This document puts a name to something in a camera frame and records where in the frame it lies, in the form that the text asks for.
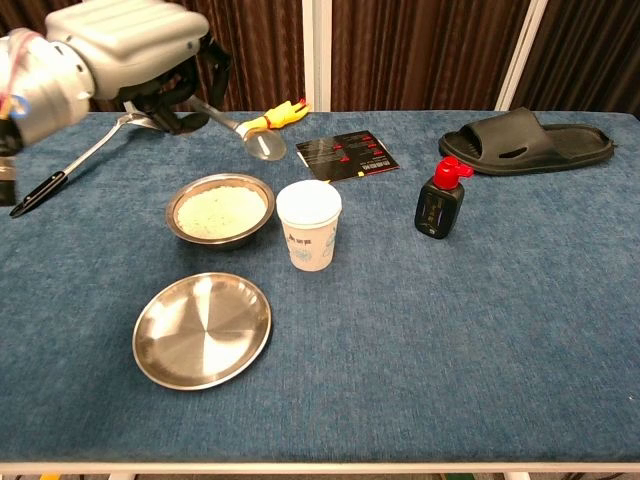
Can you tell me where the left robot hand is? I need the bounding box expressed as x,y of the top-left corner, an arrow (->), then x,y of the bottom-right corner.
44,0 -> 232,136

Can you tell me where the small metal spoon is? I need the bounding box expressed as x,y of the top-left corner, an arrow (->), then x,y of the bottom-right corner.
187,95 -> 288,163

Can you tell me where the white paper cup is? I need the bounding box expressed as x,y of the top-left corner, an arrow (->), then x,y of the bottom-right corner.
275,179 -> 344,273

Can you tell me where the yellow rubber chicken toy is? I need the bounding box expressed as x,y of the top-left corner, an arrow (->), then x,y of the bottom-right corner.
242,97 -> 313,139

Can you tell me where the black printed card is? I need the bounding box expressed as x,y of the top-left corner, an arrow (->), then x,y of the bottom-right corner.
295,129 -> 402,177

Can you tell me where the lower white plate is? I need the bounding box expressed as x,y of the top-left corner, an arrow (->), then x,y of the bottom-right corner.
131,271 -> 274,392

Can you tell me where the black bottle red cap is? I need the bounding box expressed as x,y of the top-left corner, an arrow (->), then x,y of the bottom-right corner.
413,155 -> 475,241

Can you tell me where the blue table cloth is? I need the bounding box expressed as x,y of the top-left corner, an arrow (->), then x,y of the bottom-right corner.
0,109 -> 640,464

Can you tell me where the black slipper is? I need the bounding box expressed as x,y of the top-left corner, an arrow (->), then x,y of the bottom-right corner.
437,106 -> 618,177

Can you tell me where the metal ladle black handle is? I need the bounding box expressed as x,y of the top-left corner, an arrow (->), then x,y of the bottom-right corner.
9,111 -> 152,220

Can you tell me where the white frame post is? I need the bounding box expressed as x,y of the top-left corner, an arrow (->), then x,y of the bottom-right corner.
494,0 -> 550,113
300,0 -> 333,113

